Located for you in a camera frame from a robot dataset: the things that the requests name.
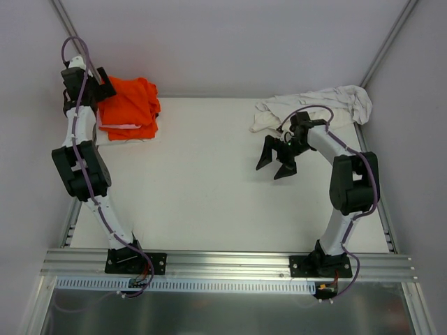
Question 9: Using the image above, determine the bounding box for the orange t shirt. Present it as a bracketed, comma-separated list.
[98, 76, 161, 130]
[99, 124, 158, 141]

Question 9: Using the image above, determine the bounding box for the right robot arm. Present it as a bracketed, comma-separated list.
[256, 109, 380, 278]

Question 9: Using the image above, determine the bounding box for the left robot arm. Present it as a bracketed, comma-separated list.
[52, 65, 145, 273]

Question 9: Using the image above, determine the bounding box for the folded orange t shirt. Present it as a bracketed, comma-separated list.
[99, 124, 158, 141]

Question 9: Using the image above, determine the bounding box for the crumpled white t shirt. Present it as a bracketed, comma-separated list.
[249, 85, 373, 133]

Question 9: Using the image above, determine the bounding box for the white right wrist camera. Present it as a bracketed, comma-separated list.
[281, 131, 294, 142]

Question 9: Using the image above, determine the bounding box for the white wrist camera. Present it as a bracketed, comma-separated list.
[281, 131, 294, 142]
[67, 54, 87, 70]

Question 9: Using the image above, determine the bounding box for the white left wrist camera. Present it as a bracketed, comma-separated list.
[67, 54, 87, 70]

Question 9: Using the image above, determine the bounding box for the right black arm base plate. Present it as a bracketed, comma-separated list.
[288, 253, 353, 278]

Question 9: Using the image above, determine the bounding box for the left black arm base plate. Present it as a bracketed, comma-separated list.
[104, 248, 167, 275]

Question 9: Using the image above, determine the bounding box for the aluminium mounting rail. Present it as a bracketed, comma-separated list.
[41, 248, 419, 283]

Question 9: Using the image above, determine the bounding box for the right corner frame post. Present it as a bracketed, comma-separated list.
[359, 0, 420, 89]

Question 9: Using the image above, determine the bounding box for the white slotted cable duct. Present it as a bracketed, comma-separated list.
[55, 276, 316, 295]

